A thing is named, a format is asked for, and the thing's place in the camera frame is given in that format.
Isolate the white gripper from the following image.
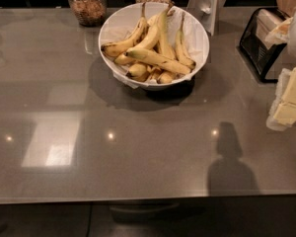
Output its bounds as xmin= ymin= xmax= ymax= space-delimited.
xmin=266 ymin=67 xmax=296 ymax=131

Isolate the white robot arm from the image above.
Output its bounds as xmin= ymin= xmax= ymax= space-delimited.
xmin=266 ymin=12 xmax=296 ymax=131

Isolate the white bowl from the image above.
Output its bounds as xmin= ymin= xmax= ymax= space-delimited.
xmin=99 ymin=2 xmax=209 ymax=91

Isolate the upright centre banana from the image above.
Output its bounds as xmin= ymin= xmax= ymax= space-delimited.
xmin=148 ymin=4 xmax=176 ymax=59

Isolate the brown paper bag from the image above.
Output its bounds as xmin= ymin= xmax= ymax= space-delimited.
xmin=276 ymin=0 xmax=296 ymax=17

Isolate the middle curved banana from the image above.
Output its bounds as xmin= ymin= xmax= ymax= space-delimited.
xmin=113 ymin=25 xmax=160 ymax=65

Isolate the black toaster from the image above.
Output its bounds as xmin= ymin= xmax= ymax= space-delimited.
xmin=239 ymin=7 xmax=288 ymax=83

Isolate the white stand in background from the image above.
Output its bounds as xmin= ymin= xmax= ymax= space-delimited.
xmin=186 ymin=0 xmax=226 ymax=36

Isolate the long left banana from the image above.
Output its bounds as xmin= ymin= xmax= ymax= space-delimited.
xmin=101 ymin=4 xmax=148 ymax=57

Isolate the glass jar with granola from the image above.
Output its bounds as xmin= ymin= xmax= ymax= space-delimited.
xmin=68 ymin=0 xmax=107 ymax=27

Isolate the small front-left banana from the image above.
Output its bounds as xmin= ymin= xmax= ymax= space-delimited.
xmin=126 ymin=63 xmax=149 ymax=82

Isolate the small front banana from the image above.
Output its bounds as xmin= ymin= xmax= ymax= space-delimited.
xmin=157 ymin=71 xmax=177 ymax=84

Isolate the front diagonal banana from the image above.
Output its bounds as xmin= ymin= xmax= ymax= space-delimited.
xmin=124 ymin=47 xmax=190 ymax=75

